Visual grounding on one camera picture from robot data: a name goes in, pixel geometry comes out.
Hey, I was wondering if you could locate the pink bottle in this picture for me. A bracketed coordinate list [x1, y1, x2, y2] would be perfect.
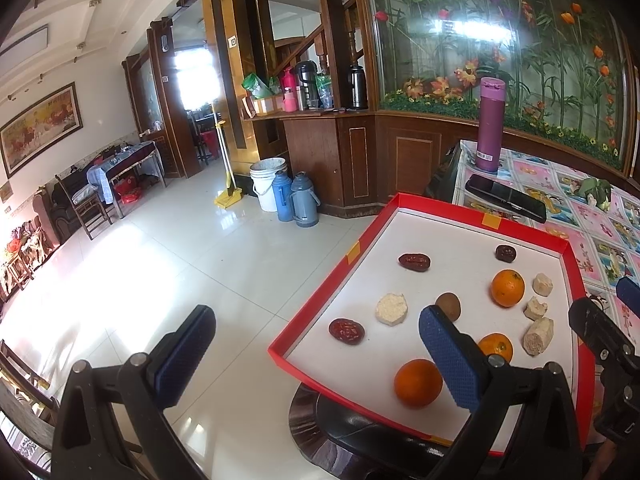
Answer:
[281, 67, 298, 112]

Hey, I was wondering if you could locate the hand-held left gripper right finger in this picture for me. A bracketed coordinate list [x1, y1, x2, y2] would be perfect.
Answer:
[419, 304, 583, 480]

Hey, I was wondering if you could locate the yellow broom with dustpan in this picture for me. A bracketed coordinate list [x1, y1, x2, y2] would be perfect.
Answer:
[212, 105, 243, 208]

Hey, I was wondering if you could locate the brown round fruit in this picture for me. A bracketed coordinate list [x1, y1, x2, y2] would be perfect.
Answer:
[434, 292, 461, 322]

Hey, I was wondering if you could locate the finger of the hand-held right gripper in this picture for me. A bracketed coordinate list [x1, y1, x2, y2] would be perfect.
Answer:
[616, 276, 640, 314]
[569, 296, 640, 392]

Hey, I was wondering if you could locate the green bag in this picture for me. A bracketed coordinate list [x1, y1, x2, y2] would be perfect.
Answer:
[242, 73, 273, 100]

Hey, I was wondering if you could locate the grey thermos jug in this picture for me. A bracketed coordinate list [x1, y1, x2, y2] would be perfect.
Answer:
[290, 172, 322, 226]

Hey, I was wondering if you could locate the green bok choy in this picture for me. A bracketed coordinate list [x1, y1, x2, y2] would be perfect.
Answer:
[575, 177, 613, 212]

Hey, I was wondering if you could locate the long yam piece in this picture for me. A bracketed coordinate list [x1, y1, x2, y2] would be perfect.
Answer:
[522, 317, 555, 357]

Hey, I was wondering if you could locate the blue thermos jug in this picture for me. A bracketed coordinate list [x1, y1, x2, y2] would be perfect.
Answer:
[272, 170, 293, 222]

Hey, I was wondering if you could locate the purple bottle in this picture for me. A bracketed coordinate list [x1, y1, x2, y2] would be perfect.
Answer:
[474, 77, 506, 173]

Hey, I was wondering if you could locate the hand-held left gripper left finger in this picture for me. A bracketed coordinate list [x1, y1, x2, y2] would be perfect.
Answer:
[50, 304, 218, 480]

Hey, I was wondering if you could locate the wooden counter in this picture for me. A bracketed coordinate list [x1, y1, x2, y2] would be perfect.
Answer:
[242, 107, 481, 221]

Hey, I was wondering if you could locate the black smartphone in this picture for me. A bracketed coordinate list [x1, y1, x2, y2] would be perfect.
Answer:
[465, 174, 547, 224]

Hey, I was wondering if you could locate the red stool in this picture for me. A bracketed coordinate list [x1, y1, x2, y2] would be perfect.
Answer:
[199, 130, 219, 161]

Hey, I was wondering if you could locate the painted bamboo glass panel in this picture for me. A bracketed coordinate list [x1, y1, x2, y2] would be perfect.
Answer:
[362, 0, 626, 168]

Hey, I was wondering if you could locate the small yam chunk, middle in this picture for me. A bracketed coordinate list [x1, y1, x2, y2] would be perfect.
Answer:
[523, 296, 549, 321]

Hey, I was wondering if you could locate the dark round stool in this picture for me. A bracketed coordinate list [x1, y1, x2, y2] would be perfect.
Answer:
[289, 382, 501, 480]

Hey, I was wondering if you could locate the fruit printed tablecloth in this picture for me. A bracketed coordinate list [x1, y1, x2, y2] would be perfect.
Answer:
[452, 140, 640, 341]

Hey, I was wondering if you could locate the framed wall painting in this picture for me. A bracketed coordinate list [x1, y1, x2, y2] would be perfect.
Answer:
[0, 81, 83, 178]

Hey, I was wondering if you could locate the dark wooden chair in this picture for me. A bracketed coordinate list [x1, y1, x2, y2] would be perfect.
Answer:
[0, 340, 61, 461]

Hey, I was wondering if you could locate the red bag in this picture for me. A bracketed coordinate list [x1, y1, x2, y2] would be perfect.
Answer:
[114, 175, 143, 204]

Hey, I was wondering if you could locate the orange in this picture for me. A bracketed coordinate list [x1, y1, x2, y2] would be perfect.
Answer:
[490, 269, 526, 308]
[394, 358, 444, 408]
[477, 332, 514, 363]

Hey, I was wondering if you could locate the round white yam slice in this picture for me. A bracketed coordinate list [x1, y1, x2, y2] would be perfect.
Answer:
[375, 293, 408, 327]

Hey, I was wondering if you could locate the cardboard box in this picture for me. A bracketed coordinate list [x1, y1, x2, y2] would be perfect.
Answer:
[250, 95, 285, 117]

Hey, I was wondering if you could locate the white bucket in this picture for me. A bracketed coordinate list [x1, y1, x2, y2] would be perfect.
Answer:
[249, 157, 289, 212]

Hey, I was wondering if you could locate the red box with white inside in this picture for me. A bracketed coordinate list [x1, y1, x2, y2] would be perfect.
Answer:
[268, 192, 596, 458]

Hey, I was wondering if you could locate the table with blue cloth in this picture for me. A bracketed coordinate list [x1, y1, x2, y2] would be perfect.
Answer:
[86, 141, 167, 219]

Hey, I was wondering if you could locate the black and silver thermos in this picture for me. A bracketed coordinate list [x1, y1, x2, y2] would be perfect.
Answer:
[295, 61, 321, 110]

